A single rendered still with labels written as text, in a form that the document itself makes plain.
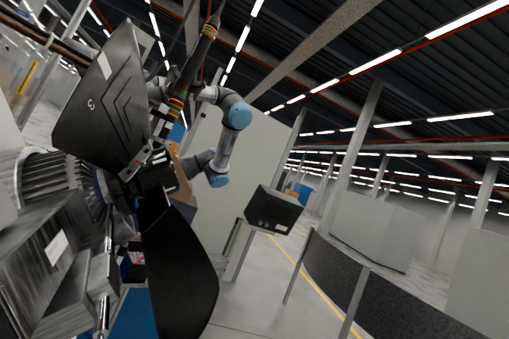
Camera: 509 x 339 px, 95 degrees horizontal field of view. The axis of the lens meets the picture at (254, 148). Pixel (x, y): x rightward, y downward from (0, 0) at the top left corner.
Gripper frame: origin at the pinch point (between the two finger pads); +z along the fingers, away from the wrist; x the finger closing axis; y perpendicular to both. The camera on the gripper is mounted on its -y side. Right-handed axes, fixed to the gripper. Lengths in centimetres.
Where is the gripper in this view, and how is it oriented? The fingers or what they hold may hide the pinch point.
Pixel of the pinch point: (189, 73)
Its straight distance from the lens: 70.8
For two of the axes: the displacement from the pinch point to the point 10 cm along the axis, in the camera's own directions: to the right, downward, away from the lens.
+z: 4.2, 0.8, -9.0
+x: -8.2, -3.9, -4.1
